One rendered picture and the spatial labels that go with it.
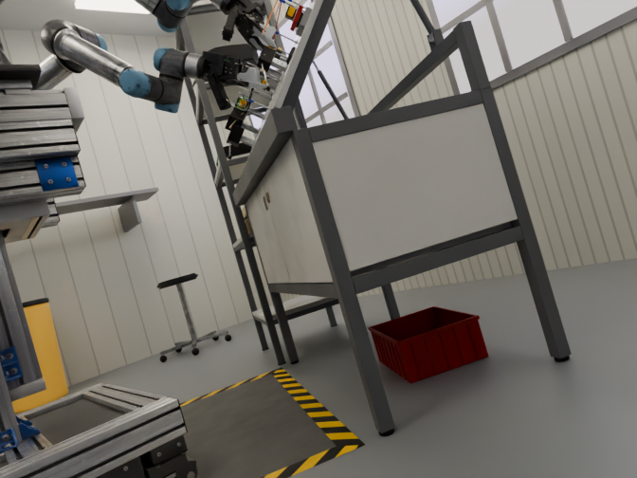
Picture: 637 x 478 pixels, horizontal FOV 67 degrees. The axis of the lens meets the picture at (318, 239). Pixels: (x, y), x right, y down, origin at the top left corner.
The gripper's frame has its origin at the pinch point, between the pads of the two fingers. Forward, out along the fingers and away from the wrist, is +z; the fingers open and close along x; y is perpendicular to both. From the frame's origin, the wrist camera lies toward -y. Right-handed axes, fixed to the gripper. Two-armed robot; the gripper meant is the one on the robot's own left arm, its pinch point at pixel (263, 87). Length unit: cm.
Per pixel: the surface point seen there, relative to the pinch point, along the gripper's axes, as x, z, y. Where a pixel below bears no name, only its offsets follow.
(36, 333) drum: 97, -164, -199
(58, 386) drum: 92, -144, -234
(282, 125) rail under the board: -31.6, 16.0, -4.8
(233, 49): 108, -51, 5
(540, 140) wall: 138, 119, -10
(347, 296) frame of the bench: -42, 42, -41
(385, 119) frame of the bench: -18.6, 40.0, 0.5
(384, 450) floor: -59, 59, -69
